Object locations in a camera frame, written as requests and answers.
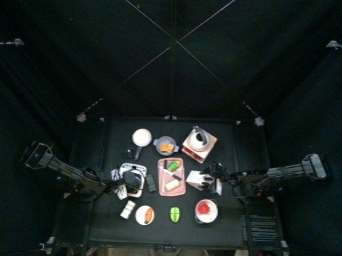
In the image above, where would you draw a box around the dark round pot lid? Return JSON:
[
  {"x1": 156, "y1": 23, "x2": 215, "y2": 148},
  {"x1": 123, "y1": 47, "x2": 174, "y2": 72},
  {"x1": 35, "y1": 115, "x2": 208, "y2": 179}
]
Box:
[{"x1": 123, "y1": 170, "x2": 144, "y2": 192}]

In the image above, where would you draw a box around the grey toy pot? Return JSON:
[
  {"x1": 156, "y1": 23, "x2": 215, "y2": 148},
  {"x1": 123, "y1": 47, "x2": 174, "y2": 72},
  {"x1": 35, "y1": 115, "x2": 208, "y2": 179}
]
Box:
[{"x1": 152, "y1": 135, "x2": 180, "y2": 157}]

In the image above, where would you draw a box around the white toy knife block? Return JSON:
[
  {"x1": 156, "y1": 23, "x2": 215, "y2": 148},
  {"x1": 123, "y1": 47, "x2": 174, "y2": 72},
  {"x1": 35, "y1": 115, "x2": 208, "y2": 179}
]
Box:
[{"x1": 184, "y1": 169, "x2": 214, "y2": 192}]

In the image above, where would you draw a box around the white striped small box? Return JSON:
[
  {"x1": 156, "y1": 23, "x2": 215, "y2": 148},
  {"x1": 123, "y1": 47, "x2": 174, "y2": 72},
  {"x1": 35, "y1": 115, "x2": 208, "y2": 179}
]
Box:
[{"x1": 119, "y1": 200, "x2": 138, "y2": 220}]

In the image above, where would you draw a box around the dark green toy block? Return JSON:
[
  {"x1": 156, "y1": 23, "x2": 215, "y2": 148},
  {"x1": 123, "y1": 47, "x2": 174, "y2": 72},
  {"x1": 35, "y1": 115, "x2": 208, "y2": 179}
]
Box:
[{"x1": 147, "y1": 174, "x2": 158, "y2": 193}]

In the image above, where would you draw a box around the pale yellow toy cheese block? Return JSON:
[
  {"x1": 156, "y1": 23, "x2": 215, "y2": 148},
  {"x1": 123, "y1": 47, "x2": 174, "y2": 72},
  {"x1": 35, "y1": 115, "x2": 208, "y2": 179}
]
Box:
[{"x1": 164, "y1": 179, "x2": 182, "y2": 192}]

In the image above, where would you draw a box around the green toy vegetable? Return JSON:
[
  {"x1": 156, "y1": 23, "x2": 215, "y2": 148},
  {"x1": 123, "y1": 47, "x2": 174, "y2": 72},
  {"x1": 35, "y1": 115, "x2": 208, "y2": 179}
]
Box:
[{"x1": 167, "y1": 160, "x2": 182, "y2": 172}]

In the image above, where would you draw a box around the white plate with red food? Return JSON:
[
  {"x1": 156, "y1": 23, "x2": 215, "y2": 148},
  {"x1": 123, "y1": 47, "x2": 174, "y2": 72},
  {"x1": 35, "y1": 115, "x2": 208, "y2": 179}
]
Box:
[{"x1": 194, "y1": 198, "x2": 220, "y2": 225}]

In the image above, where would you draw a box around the toy knife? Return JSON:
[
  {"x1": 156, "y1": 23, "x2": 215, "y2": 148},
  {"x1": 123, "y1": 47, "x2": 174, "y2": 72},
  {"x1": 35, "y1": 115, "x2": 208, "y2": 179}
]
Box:
[{"x1": 162, "y1": 159, "x2": 183, "y2": 182}]

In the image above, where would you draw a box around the pink cutting board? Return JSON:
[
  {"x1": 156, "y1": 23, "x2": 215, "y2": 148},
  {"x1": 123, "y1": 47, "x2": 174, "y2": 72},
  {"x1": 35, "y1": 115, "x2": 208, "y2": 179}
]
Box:
[{"x1": 156, "y1": 157, "x2": 187, "y2": 198}]

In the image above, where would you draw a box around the white round plate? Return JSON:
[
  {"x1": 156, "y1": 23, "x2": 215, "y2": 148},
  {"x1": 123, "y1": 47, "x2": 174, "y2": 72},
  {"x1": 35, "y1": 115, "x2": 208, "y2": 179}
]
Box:
[{"x1": 134, "y1": 205, "x2": 156, "y2": 227}]

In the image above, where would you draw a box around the orange toy salmon piece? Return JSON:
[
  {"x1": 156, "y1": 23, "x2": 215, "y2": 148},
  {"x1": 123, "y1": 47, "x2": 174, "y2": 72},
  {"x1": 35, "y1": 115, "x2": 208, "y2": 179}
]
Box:
[{"x1": 143, "y1": 208, "x2": 155, "y2": 224}]

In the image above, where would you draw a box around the white toy kettle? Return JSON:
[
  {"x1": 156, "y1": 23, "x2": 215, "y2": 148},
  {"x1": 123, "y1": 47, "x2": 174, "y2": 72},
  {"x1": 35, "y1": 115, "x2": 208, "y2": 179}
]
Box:
[{"x1": 188, "y1": 127, "x2": 211, "y2": 152}]

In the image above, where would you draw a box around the green toy pepper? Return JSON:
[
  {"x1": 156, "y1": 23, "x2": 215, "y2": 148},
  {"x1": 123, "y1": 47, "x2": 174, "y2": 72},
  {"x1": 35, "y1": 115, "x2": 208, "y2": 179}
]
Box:
[{"x1": 168, "y1": 206, "x2": 182, "y2": 224}]

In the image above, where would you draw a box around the orange toy food piece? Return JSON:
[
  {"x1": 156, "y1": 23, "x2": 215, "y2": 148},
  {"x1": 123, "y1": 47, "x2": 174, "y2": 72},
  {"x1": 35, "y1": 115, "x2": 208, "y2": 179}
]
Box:
[{"x1": 159, "y1": 143, "x2": 176, "y2": 154}]

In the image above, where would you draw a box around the white toy frying pan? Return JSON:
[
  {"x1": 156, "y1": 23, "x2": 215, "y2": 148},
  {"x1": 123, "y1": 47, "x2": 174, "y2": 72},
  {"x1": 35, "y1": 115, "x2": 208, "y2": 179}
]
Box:
[{"x1": 131, "y1": 128, "x2": 154, "y2": 161}]

